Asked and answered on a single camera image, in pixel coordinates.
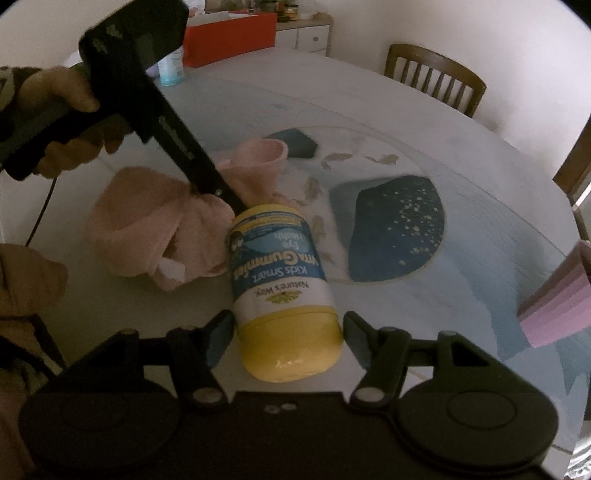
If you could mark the person's left forearm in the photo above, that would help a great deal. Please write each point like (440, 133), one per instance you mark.
(9, 87)

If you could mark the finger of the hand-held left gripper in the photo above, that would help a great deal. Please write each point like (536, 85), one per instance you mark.
(214, 184)

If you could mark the pink ribbed cup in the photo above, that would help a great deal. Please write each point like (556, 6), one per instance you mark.
(558, 304)

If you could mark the white bottle with blue cap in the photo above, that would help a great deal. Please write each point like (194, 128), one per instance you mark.
(171, 69)

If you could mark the red box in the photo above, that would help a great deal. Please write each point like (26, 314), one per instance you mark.
(231, 37)

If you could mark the wooden chair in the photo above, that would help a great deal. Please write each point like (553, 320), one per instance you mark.
(572, 170)
(438, 62)

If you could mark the pink towel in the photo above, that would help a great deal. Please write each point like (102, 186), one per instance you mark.
(134, 203)

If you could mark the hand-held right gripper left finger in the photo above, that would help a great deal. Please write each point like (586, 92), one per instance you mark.
(219, 339)

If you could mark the person's brown fleece garment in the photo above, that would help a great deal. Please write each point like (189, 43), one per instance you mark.
(23, 286)

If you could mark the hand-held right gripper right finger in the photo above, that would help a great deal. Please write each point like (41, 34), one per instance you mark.
(358, 339)

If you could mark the white drawer cabinet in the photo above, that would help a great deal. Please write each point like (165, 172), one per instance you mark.
(309, 39)

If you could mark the yellow-lidded vitamin bottle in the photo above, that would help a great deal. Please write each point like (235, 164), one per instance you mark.
(281, 277)

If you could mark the person's left hand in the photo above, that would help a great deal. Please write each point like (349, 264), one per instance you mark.
(60, 85)

